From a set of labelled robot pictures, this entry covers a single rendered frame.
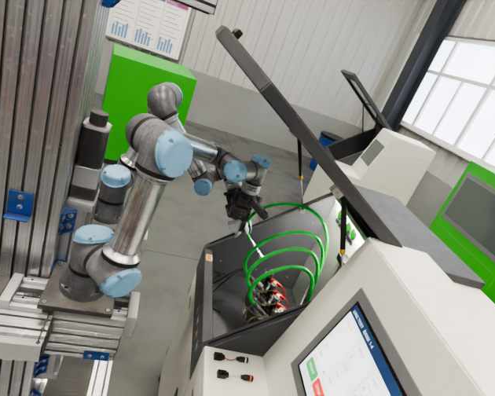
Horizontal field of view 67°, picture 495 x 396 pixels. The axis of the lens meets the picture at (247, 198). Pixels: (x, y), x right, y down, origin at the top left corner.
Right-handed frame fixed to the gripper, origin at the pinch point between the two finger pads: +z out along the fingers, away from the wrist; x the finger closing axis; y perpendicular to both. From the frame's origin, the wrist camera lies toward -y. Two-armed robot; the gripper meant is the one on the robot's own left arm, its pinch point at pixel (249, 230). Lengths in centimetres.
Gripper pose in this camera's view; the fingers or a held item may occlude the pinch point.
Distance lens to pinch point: 168.8
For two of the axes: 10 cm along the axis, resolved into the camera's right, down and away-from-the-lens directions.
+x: -3.9, -0.1, -9.2
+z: 2.5, 9.6, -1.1
